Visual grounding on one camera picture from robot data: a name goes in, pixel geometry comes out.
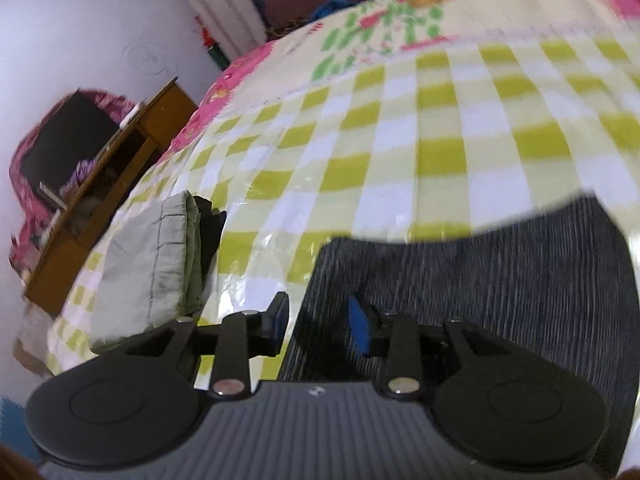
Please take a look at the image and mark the small blue cloth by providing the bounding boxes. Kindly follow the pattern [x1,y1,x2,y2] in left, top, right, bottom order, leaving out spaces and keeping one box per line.
[312,0,359,22]

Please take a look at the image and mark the person's brown garment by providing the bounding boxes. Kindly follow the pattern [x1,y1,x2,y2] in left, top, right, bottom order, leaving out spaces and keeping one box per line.
[0,442,44,480]

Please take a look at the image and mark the dark grey pants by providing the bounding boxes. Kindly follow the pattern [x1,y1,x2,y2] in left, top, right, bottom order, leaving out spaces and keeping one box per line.
[276,194,640,480]

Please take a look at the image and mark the wooden desk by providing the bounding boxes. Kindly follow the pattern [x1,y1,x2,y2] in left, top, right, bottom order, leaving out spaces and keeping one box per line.
[24,77,201,318]

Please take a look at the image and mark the folded black garment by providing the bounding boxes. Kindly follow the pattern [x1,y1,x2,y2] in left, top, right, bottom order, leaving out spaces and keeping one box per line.
[192,195,229,287]

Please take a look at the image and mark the folded light green pants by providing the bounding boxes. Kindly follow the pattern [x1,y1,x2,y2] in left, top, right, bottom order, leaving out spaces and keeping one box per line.
[90,191,204,357]

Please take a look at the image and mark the beige curtain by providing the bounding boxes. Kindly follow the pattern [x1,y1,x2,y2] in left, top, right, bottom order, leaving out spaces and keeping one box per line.
[175,0,269,59]

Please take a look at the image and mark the checked printed blanket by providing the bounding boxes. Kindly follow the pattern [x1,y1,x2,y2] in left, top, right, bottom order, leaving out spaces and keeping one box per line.
[45,0,640,392]

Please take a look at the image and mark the small white box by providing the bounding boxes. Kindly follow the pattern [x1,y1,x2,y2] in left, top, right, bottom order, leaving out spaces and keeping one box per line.
[120,102,149,127]

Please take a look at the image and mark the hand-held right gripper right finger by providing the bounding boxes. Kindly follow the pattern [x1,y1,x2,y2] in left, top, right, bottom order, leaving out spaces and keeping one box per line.
[347,294,507,403]

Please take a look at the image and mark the pink cloth covered television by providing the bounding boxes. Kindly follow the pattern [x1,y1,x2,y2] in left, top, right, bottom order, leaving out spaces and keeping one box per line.
[7,89,139,282]

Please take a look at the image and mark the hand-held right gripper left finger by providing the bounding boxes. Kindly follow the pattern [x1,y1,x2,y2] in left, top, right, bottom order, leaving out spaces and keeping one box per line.
[117,291,291,402]

